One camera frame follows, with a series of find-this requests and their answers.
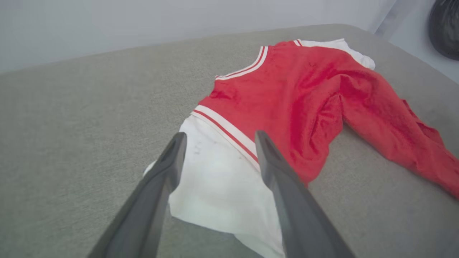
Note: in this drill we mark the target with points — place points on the white washing machine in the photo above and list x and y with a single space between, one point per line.
412 32

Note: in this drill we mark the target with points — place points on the grey fabric sofa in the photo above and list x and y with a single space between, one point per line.
71 143

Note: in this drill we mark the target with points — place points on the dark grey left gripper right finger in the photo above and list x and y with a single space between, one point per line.
301 222

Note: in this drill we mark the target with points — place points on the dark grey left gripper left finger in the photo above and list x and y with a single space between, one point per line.
147 215

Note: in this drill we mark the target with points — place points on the dark round washing machine door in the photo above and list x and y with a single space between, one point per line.
446 28

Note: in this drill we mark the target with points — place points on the red and white sweatshirt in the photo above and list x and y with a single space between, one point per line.
287 89

